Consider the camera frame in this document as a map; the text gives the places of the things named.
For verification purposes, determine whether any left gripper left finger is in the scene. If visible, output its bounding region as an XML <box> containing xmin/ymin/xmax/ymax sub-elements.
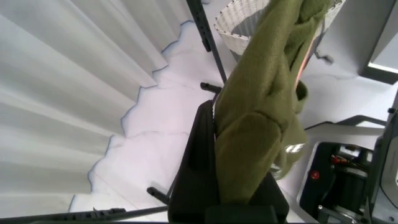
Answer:
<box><xmin>167</xmin><ymin>99</ymin><xmax>220</xmax><ymax>223</ymax></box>

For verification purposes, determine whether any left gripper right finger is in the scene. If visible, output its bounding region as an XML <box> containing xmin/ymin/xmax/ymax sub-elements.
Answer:
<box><xmin>248</xmin><ymin>172</ymin><xmax>290</xmax><ymax>223</ymax></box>

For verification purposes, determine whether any green long-sleeved shirt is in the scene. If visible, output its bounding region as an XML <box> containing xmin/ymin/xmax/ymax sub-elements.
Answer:
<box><xmin>213</xmin><ymin>0</ymin><xmax>336</xmax><ymax>206</ymax></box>

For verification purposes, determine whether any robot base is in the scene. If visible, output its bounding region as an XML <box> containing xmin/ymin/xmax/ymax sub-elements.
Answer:
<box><xmin>276</xmin><ymin>107</ymin><xmax>398</xmax><ymax>224</ymax></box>

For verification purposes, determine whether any white laundry basket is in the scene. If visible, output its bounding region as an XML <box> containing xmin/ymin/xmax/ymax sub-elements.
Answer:
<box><xmin>213</xmin><ymin>0</ymin><xmax>346</xmax><ymax>63</ymax></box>

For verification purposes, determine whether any black clothes rack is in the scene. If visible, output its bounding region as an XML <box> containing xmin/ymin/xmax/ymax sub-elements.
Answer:
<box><xmin>0</xmin><ymin>0</ymin><xmax>228</xmax><ymax>223</ymax></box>

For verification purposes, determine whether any white curtain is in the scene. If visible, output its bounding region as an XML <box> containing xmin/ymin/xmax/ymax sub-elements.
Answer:
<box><xmin>0</xmin><ymin>0</ymin><xmax>195</xmax><ymax>218</ymax></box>

